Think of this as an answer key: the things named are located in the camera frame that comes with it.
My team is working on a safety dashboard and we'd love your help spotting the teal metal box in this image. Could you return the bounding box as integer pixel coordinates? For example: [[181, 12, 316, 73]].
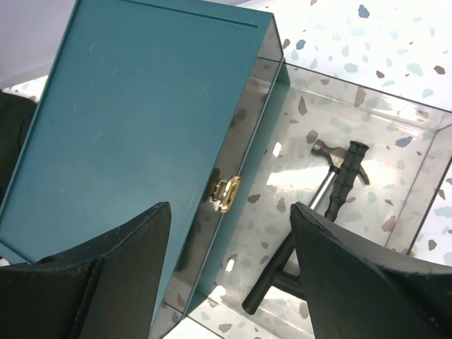
[[1, 1, 284, 338]]

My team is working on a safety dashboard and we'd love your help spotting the gold box latch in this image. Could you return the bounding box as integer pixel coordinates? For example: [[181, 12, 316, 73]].
[[210, 175, 241, 214]]

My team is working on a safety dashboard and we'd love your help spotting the black T-handle tool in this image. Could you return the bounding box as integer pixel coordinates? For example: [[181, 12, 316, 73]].
[[242, 233, 306, 315]]

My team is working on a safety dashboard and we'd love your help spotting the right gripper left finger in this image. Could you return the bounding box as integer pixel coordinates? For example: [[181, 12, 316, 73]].
[[1, 202, 172, 338]]

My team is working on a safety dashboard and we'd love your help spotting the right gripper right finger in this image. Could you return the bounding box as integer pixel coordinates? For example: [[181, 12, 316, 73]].
[[290, 203, 451, 338]]

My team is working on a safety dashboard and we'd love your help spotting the black handled hammer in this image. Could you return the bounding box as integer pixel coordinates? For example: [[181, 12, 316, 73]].
[[324, 141, 369, 222]]

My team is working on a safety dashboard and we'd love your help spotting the clear plastic drawer tray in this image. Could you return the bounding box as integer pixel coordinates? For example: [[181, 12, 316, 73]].
[[152, 61, 451, 338]]

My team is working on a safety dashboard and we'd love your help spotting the small claw hammer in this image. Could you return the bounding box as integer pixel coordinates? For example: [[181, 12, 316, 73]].
[[309, 139, 370, 210]]

